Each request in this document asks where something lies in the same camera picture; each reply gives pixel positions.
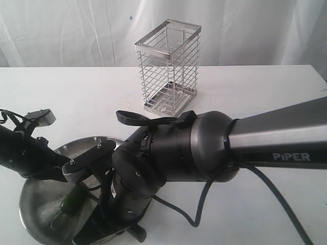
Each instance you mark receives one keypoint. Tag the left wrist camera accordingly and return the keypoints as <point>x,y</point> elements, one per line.
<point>43,117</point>

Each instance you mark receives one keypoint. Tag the black handled knife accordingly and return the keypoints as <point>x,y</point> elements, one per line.
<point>136,231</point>

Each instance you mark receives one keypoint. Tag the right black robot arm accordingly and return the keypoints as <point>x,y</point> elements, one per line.
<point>208,147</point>

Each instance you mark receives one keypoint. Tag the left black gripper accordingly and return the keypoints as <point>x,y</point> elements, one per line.
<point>44,163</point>

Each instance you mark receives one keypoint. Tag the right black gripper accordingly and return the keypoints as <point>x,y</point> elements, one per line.
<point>119,206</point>

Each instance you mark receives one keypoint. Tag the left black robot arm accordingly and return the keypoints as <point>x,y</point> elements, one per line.
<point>13,149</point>

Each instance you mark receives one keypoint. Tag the wire mesh utensil holder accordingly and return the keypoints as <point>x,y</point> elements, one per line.
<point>168,59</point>

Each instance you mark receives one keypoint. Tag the green chili pepper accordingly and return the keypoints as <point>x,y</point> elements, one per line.
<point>70,207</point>

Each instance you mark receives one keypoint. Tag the round steel plate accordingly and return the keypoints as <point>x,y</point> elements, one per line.
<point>40,199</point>

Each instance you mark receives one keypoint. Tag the white backdrop curtain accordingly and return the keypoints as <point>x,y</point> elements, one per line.
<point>103,33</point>

